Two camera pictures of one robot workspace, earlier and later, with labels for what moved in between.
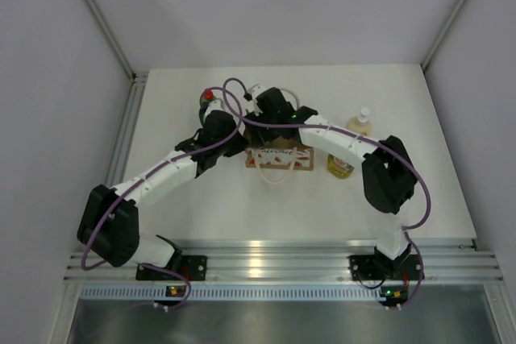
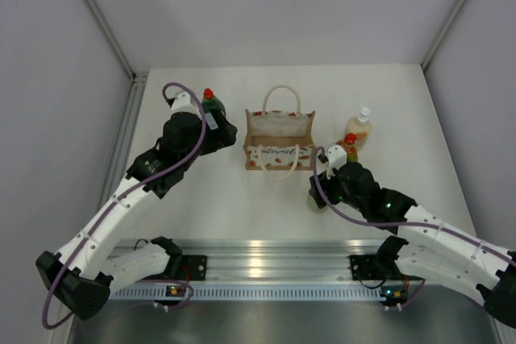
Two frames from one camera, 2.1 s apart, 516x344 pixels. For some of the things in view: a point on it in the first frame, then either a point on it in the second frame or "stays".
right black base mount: x=367 y=267 stays
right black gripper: x=260 y=117 → x=316 y=192
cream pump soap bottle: x=360 y=125 stays
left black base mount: x=189 y=267 stays
